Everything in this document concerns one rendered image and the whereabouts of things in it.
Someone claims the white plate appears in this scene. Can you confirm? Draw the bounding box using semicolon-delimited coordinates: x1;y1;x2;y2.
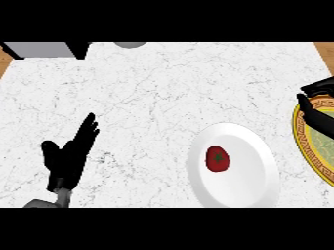
186;122;281;209

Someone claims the red tomato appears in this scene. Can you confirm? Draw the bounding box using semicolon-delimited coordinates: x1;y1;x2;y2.
204;146;232;173

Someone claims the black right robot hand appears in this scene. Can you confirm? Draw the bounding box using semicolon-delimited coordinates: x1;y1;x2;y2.
296;75;334;146

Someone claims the grey round object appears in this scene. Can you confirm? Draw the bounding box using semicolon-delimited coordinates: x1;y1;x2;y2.
111;42;148;50

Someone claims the grey black appliance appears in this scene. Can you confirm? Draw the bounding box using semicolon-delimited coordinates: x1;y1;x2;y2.
0;42;92;61

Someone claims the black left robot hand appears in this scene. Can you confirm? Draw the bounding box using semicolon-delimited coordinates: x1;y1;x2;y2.
39;112;100;192

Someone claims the yellow green patterned plate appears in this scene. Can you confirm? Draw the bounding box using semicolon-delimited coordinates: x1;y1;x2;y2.
291;94;334;197

